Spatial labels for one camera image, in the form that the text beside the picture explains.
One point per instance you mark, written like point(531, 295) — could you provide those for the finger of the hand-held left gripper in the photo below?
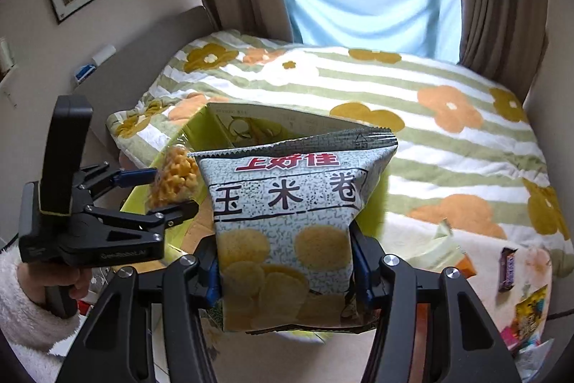
point(179, 212)
point(134, 177)

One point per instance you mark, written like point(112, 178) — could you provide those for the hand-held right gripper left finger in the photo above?
point(210, 277)

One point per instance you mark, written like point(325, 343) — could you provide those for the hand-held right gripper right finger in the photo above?
point(361, 273)

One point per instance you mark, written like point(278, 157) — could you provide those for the clear bag of yellow puffs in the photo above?
point(172, 176)

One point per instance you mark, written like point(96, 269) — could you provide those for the grey corn chips bag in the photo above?
point(287, 230)

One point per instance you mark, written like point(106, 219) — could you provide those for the orange snack packet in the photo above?
point(467, 266)

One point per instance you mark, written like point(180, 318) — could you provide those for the green cardboard box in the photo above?
point(251, 122)

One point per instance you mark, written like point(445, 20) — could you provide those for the yellow snack packet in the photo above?
point(531, 311)

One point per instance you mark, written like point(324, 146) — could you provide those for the person's left forearm white sleeve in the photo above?
point(22, 329)

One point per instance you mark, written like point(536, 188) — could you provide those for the person's left hand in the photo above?
point(33, 280)

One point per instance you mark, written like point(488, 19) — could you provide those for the white and blue box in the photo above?
point(92, 65)

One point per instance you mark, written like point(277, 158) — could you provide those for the white floral cushion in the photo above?
point(484, 244)

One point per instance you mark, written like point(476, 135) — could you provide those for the grey headboard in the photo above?
point(148, 51)

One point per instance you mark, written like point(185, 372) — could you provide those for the dark chocolate bar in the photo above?
point(507, 270)

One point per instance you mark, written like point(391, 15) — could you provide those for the pink snack wrapper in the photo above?
point(511, 336)

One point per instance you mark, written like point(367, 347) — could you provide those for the striped flower blanket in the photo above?
point(358, 82)

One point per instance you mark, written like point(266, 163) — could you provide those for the white plastic wrapper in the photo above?
point(536, 358)

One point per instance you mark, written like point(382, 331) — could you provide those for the light blue cloth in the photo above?
point(372, 1)

